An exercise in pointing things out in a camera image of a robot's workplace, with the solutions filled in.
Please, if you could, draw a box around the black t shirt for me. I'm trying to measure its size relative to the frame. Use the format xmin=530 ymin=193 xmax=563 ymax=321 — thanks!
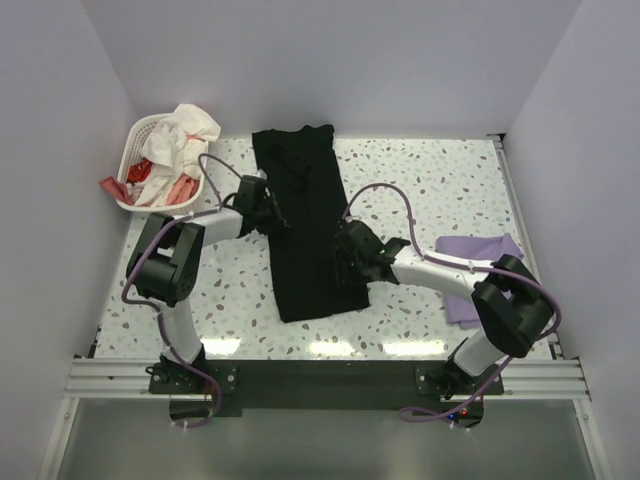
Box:
xmin=252 ymin=124 xmax=370 ymax=323

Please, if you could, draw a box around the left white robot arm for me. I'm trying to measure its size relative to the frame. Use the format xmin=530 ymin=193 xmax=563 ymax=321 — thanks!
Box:
xmin=121 ymin=175 xmax=286 ymax=392

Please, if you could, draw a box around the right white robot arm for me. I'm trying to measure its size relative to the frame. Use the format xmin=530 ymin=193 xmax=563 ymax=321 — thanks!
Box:
xmin=333 ymin=221 xmax=558 ymax=393

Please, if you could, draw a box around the pink red garment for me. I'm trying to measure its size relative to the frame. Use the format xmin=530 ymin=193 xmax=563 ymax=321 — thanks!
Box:
xmin=99 ymin=158 xmax=200 ymax=207

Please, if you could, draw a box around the white t shirt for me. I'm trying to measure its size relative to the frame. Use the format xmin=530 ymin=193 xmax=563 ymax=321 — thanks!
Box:
xmin=130 ymin=104 xmax=221 ymax=208

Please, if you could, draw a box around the folded purple t shirt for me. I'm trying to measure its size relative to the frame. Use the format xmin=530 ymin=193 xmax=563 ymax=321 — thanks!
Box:
xmin=435 ymin=232 xmax=526 ymax=330

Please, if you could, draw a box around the white laundry basket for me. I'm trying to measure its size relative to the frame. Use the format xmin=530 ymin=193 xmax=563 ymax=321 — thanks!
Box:
xmin=116 ymin=113 xmax=205 ymax=215

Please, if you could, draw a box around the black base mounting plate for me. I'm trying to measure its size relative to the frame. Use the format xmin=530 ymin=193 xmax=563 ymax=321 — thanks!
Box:
xmin=145 ymin=359 xmax=504 ymax=421

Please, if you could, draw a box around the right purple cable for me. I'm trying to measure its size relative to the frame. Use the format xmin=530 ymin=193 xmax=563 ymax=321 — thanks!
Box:
xmin=342 ymin=183 xmax=564 ymax=425

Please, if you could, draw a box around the aluminium frame rail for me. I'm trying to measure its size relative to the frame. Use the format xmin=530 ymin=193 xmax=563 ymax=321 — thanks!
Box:
xmin=63 ymin=358 xmax=591 ymax=400

